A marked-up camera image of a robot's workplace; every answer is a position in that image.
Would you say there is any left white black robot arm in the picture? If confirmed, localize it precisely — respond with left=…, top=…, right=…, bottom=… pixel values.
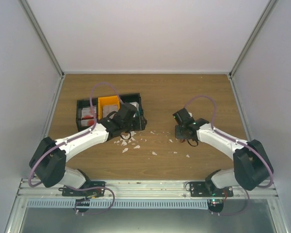
left=28, top=102, right=140, bottom=196

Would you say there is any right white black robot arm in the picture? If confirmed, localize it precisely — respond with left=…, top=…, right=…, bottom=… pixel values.
left=173, top=108, right=274, bottom=197

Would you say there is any black right card bin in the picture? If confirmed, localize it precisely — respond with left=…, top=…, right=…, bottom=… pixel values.
left=120, top=93, right=147, bottom=131

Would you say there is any black card bin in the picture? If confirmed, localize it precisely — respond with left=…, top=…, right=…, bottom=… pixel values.
left=120, top=93, right=147, bottom=131
left=76, top=98, right=98, bottom=132

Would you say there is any yellow middle card bin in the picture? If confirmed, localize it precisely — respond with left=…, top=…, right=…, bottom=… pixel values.
left=97, top=96, right=120, bottom=119

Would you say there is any white pink card stack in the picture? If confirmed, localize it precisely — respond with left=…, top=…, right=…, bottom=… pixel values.
left=102, top=104, right=119, bottom=117

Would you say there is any red white card stack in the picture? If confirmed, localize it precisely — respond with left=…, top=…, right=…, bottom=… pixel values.
left=81, top=105, right=97, bottom=127

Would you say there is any black left card bin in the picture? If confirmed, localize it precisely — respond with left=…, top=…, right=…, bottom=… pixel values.
left=76, top=98, right=98, bottom=132

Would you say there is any white debris pile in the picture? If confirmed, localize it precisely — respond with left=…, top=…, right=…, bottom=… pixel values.
left=113, top=131, right=145, bottom=153

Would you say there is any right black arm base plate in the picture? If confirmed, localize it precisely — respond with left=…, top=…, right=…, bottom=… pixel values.
left=184, top=181, right=234, bottom=198

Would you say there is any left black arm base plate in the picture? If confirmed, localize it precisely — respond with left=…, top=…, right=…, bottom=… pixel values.
left=58, top=181, right=106, bottom=198

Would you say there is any grey slotted cable duct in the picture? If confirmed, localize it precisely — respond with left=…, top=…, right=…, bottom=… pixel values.
left=27, top=199, right=208, bottom=210

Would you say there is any aluminium mounting rail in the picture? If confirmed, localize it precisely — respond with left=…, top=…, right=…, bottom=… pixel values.
left=17, top=179, right=278, bottom=199

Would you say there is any right aluminium frame post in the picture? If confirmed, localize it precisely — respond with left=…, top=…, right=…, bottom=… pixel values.
left=228, top=0, right=278, bottom=80

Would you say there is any aluminium frame post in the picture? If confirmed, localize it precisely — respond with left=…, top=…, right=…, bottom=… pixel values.
left=18, top=0, right=65, bottom=79
left=228, top=0, right=278, bottom=80

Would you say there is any left aluminium frame post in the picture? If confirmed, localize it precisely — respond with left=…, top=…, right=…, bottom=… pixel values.
left=18, top=0, right=65, bottom=79

